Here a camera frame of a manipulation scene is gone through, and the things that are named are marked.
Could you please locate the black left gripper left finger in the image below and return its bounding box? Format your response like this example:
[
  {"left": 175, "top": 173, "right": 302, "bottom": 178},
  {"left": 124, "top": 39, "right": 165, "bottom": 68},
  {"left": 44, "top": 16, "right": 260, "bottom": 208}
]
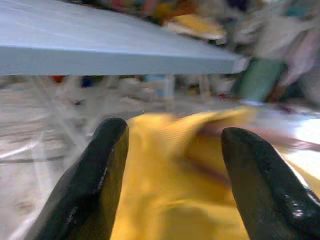
[{"left": 32, "top": 117, "right": 129, "bottom": 240}]

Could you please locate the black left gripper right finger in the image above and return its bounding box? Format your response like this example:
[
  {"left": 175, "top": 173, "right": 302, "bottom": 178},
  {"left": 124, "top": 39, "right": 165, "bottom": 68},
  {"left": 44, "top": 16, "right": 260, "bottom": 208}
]
[{"left": 222, "top": 127, "right": 320, "bottom": 240}]

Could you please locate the yellow printed shirt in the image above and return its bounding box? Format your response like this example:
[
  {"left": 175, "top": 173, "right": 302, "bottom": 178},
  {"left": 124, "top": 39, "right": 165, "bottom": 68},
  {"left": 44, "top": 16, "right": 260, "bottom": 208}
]
[{"left": 109, "top": 106, "right": 320, "bottom": 240}]

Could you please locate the green plastic laundry bin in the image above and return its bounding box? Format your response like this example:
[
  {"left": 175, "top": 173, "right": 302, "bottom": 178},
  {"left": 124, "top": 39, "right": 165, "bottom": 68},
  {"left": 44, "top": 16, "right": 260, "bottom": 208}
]
[{"left": 237, "top": 58, "right": 287, "bottom": 102}]

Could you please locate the grey-blue folding table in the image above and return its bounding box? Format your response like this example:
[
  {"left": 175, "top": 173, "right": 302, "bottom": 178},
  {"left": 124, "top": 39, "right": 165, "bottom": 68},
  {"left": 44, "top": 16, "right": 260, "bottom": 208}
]
[{"left": 0, "top": 0, "right": 250, "bottom": 156}]

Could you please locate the white baby high chair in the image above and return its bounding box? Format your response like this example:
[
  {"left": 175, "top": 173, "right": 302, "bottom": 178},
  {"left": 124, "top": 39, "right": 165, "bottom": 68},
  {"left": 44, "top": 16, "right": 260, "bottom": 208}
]
[{"left": 162, "top": 21, "right": 228, "bottom": 111}]

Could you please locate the yellow fabric pile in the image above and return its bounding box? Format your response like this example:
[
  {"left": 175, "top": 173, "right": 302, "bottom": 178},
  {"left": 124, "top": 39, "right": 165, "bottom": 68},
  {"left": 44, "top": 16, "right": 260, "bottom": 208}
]
[{"left": 172, "top": 13, "right": 225, "bottom": 36}]

